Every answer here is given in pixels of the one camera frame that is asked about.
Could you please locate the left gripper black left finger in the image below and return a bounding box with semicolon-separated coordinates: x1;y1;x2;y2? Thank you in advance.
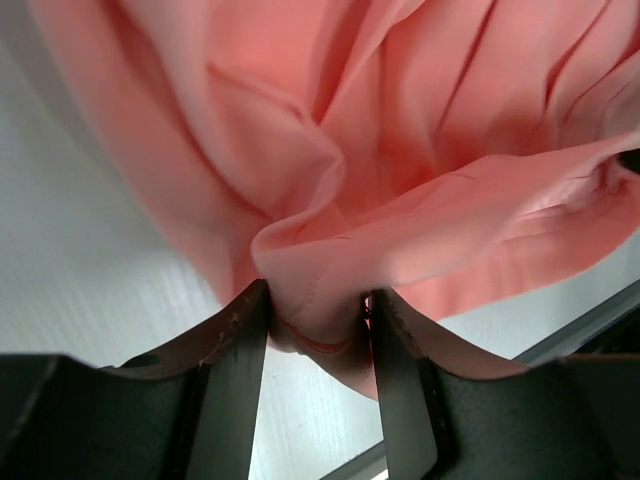
1;280;270;479

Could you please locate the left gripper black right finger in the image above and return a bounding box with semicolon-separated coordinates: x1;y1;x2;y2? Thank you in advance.
368;288;640;480

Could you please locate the pink skirt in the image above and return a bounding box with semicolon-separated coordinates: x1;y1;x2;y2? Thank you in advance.
30;1;639;397

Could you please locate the aluminium rail frame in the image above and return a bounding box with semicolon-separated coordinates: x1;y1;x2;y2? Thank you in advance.
329;279;640;480

